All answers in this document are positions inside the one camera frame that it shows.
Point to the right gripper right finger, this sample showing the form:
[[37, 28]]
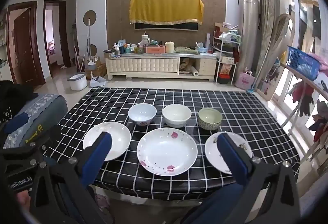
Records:
[[240, 163]]

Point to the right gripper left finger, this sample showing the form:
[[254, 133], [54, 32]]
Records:
[[92, 158]]

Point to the white plate bear print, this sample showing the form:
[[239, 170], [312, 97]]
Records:
[[217, 151]]

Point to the plain white plate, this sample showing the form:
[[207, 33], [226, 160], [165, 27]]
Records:
[[112, 137]]

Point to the green patterned bowl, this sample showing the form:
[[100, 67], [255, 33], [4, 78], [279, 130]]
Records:
[[209, 118]]

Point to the white bowl red pattern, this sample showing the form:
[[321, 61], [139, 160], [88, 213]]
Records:
[[142, 114]]

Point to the white plate pink flowers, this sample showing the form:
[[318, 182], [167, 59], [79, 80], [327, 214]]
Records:
[[167, 152]]

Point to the cream white bowl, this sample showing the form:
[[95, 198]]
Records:
[[176, 115]]

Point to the black white checked tablecloth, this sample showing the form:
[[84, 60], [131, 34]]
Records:
[[243, 114]]

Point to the white mop bucket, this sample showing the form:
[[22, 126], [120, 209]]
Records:
[[77, 81]]

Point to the white dustpan set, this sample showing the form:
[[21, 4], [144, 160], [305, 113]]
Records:
[[98, 81]]

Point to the pink gift bag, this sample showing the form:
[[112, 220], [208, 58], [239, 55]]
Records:
[[245, 80]]

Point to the standing mop pole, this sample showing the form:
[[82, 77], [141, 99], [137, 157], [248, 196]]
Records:
[[91, 64]]

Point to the white paper roll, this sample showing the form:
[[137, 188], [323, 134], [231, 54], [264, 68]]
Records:
[[194, 72]]

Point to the cream TV cabinet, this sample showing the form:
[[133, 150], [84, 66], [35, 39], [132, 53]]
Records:
[[173, 66]]

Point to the blue plastic basket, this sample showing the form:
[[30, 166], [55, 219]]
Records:
[[303, 63]]

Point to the white metal shelf rack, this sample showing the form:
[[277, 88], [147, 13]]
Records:
[[226, 46]]

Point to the pink storage box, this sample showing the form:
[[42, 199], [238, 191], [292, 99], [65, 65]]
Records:
[[155, 49]]

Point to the brown wooden door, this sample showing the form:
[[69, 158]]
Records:
[[21, 43]]

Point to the cream plastic jug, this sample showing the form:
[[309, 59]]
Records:
[[169, 47]]

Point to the silver standing air conditioner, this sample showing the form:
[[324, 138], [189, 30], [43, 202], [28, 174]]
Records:
[[248, 28]]

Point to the yellow cloth covered television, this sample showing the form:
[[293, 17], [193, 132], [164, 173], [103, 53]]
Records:
[[166, 14]]

